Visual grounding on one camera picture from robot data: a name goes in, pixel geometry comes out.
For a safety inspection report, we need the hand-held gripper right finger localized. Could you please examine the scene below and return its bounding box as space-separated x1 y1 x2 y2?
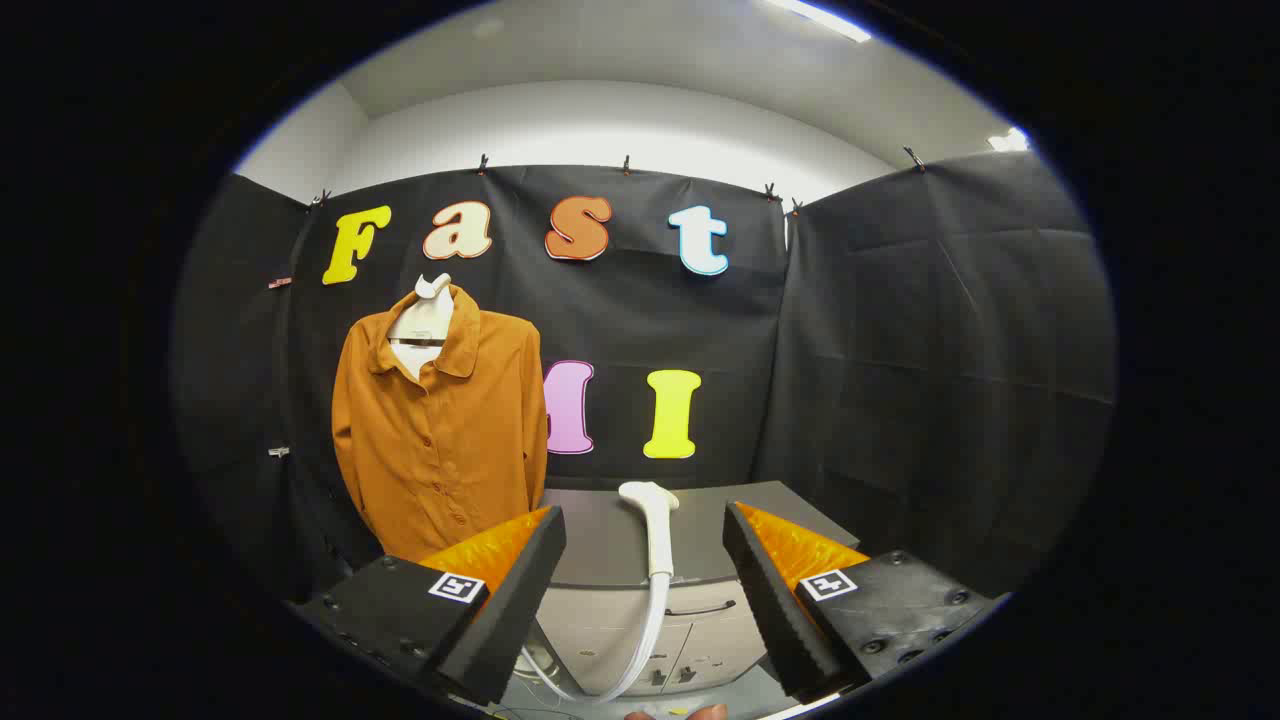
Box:
722 500 1001 704

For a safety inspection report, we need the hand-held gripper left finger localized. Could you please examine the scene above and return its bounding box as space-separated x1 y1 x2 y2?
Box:
290 505 568 707

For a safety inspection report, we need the brown button-up shirt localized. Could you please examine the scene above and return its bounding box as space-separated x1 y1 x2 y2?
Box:
331 283 549 564

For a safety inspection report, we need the white clothes hanger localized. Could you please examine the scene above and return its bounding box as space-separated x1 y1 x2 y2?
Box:
388 272 456 381

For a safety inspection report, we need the grey cabinet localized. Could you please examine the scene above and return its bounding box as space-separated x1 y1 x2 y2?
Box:
530 480 861 701

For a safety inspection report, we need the black backdrop cloth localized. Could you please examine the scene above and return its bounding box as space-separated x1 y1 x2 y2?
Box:
170 150 1118 611

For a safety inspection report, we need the row of black backdrop clips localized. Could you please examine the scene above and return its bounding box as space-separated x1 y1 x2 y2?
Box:
310 146 926 213

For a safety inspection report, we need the long ceiling light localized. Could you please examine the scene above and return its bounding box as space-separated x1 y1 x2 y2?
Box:
765 0 873 44

